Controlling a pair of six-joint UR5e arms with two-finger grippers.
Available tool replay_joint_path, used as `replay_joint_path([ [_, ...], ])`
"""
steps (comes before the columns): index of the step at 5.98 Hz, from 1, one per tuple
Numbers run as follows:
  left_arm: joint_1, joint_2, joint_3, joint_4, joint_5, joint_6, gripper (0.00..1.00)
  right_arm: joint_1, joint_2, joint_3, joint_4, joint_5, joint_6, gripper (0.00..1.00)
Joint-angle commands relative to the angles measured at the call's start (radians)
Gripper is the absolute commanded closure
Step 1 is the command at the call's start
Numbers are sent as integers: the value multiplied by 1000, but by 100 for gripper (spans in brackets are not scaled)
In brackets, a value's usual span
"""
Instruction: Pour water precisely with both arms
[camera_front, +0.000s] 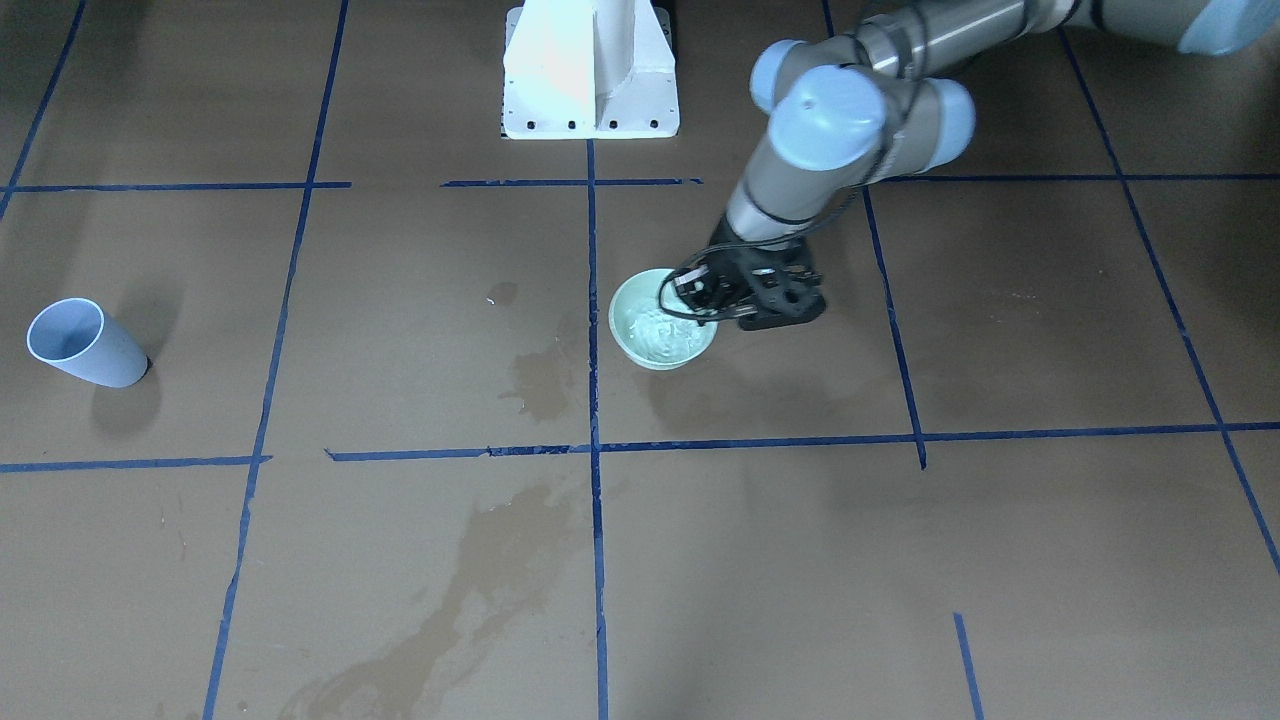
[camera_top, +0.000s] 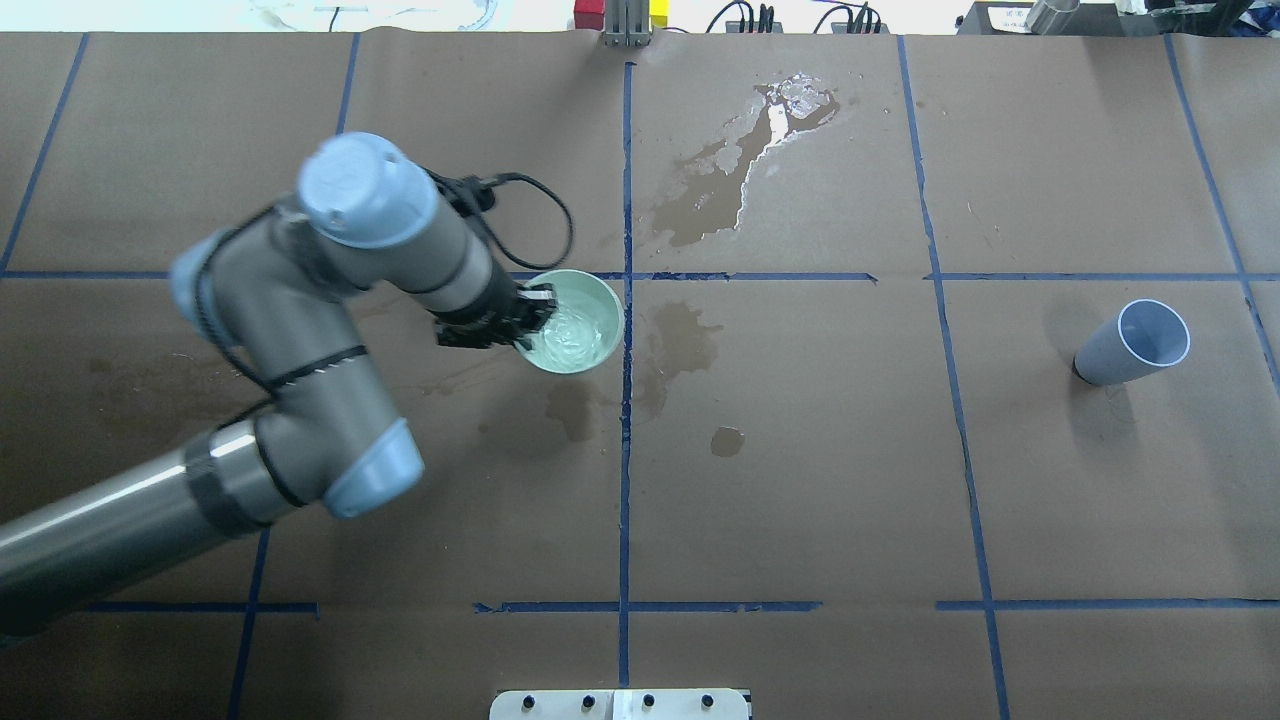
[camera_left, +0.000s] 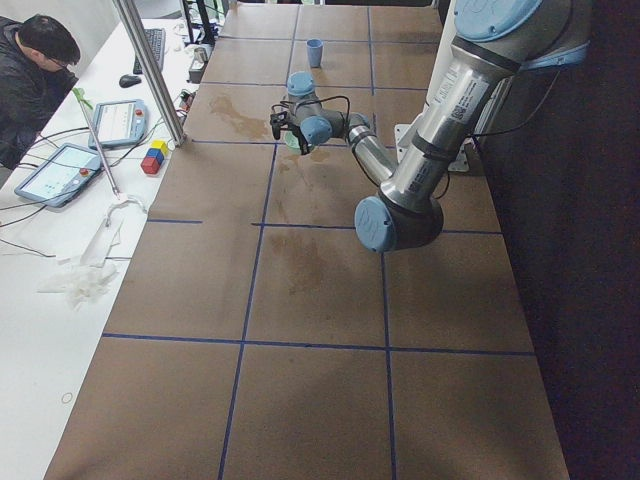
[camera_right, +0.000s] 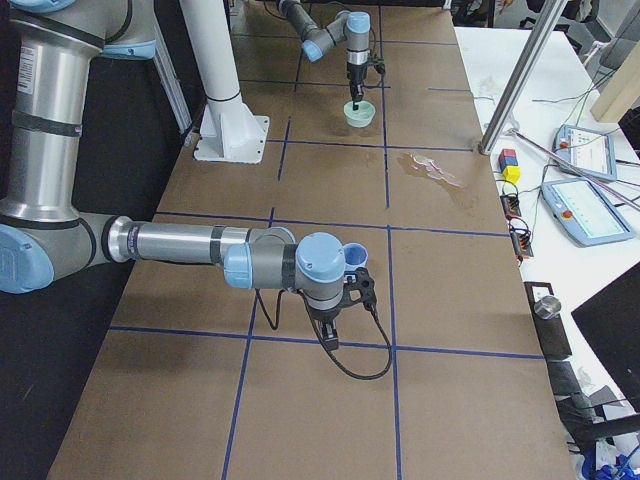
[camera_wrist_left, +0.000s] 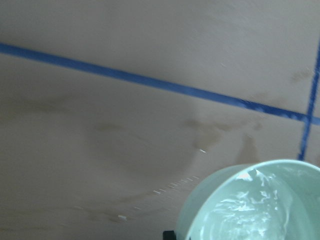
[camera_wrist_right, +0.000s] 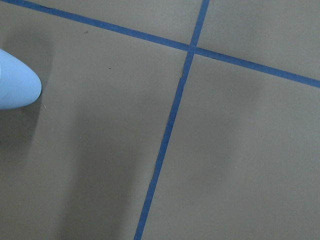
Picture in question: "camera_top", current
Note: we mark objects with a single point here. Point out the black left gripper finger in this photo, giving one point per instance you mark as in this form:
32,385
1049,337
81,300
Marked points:
538,294
523,331

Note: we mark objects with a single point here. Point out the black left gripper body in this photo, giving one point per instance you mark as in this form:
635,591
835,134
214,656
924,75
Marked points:
497,318

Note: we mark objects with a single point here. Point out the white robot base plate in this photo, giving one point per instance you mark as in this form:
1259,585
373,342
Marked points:
623,703

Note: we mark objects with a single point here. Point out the light blue plastic cup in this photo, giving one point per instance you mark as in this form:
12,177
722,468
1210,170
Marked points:
1145,337

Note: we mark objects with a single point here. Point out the mint green bowl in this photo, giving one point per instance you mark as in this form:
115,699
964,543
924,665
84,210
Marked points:
586,328

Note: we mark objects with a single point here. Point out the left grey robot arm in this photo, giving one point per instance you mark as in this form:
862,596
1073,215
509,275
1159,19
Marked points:
270,294

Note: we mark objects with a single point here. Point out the red block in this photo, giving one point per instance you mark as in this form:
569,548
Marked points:
588,14

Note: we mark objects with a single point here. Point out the yellow block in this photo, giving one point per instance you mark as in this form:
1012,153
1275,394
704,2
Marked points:
658,12

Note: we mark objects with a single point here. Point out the aluminium frame post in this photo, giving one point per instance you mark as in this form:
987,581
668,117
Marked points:
627,23

